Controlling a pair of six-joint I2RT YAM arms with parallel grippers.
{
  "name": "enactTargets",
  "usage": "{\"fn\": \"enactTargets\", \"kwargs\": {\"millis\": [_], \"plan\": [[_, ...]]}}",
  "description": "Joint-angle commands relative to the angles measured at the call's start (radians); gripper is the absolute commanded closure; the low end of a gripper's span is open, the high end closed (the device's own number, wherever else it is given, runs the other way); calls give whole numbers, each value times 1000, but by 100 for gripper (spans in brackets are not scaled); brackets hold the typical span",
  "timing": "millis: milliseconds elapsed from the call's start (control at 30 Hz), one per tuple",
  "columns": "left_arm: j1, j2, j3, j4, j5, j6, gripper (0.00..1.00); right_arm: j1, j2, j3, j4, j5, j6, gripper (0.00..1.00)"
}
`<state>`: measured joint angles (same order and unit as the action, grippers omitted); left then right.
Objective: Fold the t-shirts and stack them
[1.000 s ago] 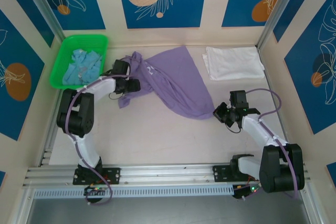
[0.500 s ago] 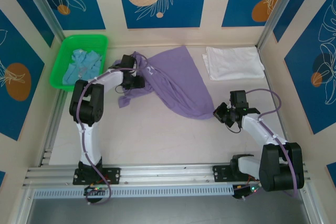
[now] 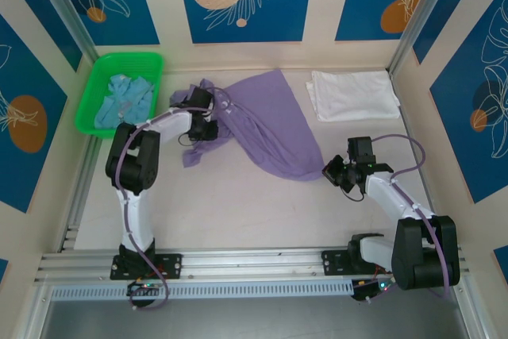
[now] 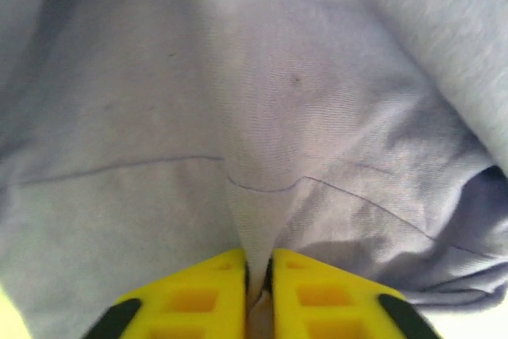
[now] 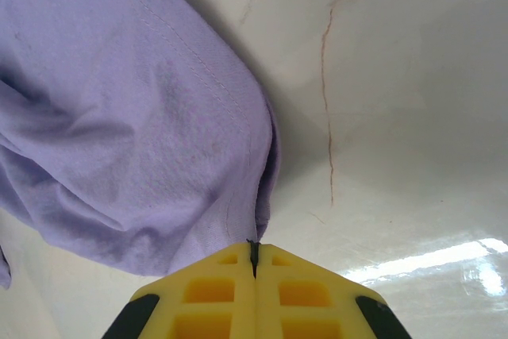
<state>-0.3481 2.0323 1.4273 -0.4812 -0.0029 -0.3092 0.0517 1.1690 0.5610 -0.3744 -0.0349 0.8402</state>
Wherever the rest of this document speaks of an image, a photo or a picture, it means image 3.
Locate purple t-shirt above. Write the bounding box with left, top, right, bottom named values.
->
left=169, top=69, right=327, bottom=183

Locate green plastic basket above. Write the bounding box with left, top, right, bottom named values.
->
left=75, top=52, right=165, bottom=140

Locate white folded t-shirt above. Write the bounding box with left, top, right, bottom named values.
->
left=305, top=70, right=402, bottom=122

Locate light blue t-shirt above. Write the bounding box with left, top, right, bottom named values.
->
left=94, top=73, right=156, bottom=131

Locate grey metal plate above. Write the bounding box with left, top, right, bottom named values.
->
left=39, top=277, right=479, bottom=339

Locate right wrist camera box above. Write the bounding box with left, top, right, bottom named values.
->
left=347, top=137, right=375, bottom=164

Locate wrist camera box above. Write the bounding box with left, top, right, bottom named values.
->
left=347, top=137, right=375, bottom=164
left=188, top=85, right=216, bottom=110

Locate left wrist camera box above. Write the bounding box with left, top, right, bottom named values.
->
left=188, top=85, right=216, bottom=110

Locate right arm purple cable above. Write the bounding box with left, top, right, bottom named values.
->
left=343, top=133, right=454, bottom=305

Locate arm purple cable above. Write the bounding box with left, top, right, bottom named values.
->
left=343, top=133, right=454, bottom=305
left=118, top=87, right=236, bottom=311

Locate aluminium side rail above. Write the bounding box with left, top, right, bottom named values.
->
left=391, top=72, right=446, bottom=245
left=58, top=75, right=120, bottom=253

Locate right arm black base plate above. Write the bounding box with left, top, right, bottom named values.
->
left=321, top=249, right=396, bottom=276

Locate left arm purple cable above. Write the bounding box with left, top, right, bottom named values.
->
left=118, top=87, right=236, bottom=311

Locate long aluminium base rail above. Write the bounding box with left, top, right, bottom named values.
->
left=33, top=245, right=471, bottom=283

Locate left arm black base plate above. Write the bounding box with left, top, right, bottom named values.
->
left=110, top=253, right=183, bottom=280

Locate grey slotted cable duct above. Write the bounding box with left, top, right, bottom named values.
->
left=50, top=279, right=355, bottom=301

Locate aluminium frame post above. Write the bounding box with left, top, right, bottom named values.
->
left=29, top=0, right=111, bottom=83
left=387, top=0, right=456, bottom=75

